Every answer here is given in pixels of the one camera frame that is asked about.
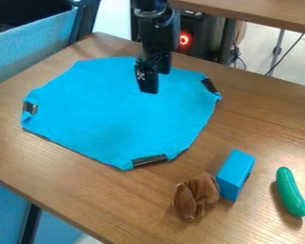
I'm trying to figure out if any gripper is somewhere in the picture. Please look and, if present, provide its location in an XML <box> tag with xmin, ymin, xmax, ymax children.
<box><xmin>132</xmin><ymin>12</ymin><xmax>182</xmax><ymax>95</ymax></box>

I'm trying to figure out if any blue cloth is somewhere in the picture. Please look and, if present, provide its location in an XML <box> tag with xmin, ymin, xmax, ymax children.
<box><xmin>20</xmin><ymin>56</ymin><xmax>224</xmax><ymax>172</ymax></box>

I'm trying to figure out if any black computer tower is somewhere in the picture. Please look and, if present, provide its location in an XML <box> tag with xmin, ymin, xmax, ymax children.
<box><xmin>129</xmin><ymin>8</ymin><xmax>237</xmax><ymax>65</ymax></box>

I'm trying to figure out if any wooden desk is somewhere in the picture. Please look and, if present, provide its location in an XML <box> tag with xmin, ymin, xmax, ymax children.
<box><xmin>169</xmin><ymin>0</ymin><xmax>305</xmax><ymax>77</ymax></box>

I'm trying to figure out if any brown plush toy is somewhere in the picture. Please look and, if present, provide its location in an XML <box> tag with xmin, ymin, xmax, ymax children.
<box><xmin>172</xmin><ymin>172</ymin><xmax>223</xmax><ymax>221</ymax></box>

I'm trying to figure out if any blue block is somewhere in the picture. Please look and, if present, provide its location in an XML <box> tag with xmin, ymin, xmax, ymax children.
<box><xmin>214</xmin><ymin>149</ymin><xmax>257</xmax><ymax>203</ymax></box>

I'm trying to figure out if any green toy cucumber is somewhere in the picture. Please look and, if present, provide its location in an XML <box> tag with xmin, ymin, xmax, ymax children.
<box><xmin>274</xmin><ymin>166</ymin><xmax>305</xmax><ymax>218</ymax></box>

